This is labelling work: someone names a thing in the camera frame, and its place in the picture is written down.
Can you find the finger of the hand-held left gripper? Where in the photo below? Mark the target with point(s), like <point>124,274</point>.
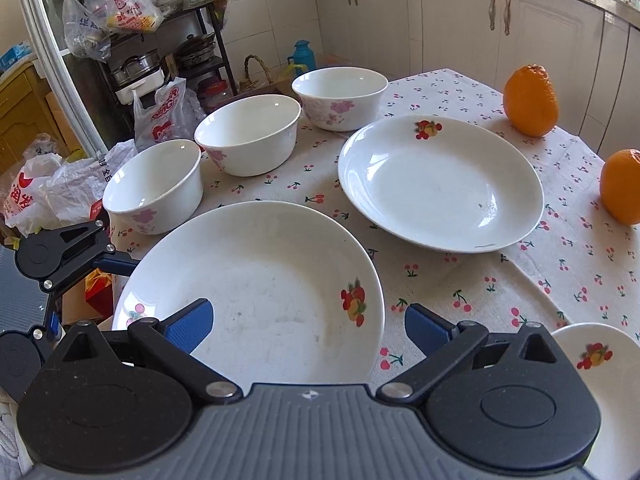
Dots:
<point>50,336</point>
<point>117,263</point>

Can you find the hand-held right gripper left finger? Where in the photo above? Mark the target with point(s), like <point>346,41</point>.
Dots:
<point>192,322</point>

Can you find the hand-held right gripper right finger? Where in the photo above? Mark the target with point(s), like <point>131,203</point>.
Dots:
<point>425,330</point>

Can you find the white fruit print plate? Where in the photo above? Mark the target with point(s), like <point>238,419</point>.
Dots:
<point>615,390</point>
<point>260,280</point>

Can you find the stack of white plates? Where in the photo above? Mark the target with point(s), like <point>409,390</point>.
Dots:
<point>440,185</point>

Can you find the white floral bowl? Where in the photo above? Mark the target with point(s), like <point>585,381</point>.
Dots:
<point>340,95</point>
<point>250,130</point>

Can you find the red cardboard box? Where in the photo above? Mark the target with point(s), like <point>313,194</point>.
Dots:
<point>97,292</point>

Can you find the cherry print tablecloth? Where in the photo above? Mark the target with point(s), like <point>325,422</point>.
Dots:
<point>450,285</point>

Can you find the crumpled clear plastic bag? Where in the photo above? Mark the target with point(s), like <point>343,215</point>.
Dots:
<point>85,180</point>

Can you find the white red circle plastic bag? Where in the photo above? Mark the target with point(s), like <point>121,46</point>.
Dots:
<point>27,200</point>

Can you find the white red print plastic bag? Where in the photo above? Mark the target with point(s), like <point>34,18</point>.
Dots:
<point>165,115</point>

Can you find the yellow wooden cabinet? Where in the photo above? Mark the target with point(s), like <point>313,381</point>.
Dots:
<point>25,115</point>

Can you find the white plastic tray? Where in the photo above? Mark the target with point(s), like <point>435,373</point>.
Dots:
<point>142,87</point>

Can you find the red lid jar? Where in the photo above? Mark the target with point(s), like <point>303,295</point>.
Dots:
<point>212,94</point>

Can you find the steel steamer pot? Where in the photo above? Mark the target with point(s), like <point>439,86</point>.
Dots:
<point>135,65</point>

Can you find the metal framed glass door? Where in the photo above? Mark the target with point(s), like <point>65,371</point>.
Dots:
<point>50,55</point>

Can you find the black lidded pan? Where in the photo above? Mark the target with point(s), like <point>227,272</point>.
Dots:
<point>195,50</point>

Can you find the wicker basket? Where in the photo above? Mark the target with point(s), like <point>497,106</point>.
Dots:
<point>255,80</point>

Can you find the blue box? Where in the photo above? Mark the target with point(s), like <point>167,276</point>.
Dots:
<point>15,57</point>

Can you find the white hanging plastic bag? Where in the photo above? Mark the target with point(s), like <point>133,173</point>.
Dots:
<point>85,25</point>

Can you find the orange with green leaf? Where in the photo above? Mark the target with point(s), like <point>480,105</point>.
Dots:
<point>622,187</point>

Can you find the knobbed orange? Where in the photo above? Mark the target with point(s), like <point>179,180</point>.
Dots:
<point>530,102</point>

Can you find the plastic bag with yellow packets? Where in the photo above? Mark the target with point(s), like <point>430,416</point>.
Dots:
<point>130,7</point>

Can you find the black metal rack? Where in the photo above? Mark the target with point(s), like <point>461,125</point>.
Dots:
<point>215,25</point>

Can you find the blue thermos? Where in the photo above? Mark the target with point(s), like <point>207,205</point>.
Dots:
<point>301,57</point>

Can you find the white kitchen cabinet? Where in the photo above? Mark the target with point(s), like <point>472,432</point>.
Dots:
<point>450,25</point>

